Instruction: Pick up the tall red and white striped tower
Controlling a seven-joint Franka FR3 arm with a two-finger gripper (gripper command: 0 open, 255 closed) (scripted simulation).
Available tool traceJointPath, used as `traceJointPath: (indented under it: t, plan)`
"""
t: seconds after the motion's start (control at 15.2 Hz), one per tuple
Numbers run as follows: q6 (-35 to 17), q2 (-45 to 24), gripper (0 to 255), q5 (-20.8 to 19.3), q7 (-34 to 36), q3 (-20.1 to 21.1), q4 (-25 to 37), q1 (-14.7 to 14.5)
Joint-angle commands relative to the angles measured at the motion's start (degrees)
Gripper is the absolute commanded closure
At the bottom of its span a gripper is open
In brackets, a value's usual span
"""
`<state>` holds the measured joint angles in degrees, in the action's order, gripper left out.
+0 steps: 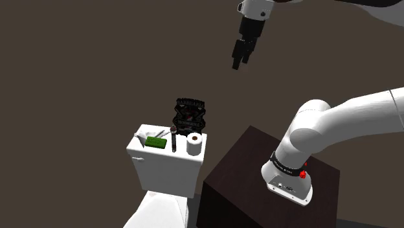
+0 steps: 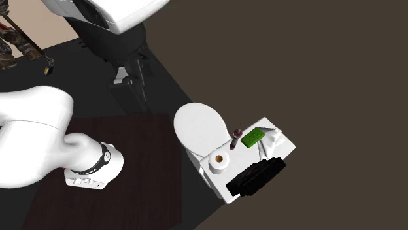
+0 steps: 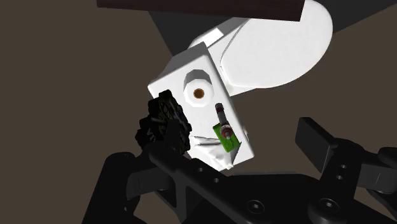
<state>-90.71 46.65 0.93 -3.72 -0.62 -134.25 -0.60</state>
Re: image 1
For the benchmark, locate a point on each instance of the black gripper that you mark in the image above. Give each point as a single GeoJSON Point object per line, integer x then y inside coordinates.
{"type": "Point", "coordinates": [251, 27]}

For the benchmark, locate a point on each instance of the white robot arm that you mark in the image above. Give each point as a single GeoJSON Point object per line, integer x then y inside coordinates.
{"type": "Point", "coordinates": [318, 129]}

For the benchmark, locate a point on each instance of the black shield-shaped sign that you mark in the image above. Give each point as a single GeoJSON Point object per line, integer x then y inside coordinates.
{"type": "Point", "coordinates": [189, 117]}

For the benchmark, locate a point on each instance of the white toilet paper roll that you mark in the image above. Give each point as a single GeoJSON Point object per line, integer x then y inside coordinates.
{"type": "Point", "coordinates": [194, 144]}

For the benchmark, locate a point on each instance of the black shaving brush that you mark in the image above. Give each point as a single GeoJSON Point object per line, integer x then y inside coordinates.
{"type": "Point", "coordinates": [173, 139]}

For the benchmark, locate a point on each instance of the dark robot stand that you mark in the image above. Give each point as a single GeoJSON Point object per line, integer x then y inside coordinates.
{"type": "Point", "coordinates": [249, 176]}

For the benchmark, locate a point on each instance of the green soap bar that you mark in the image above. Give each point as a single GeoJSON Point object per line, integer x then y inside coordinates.
{"type": "Point", "coordinates": [156, 142]}

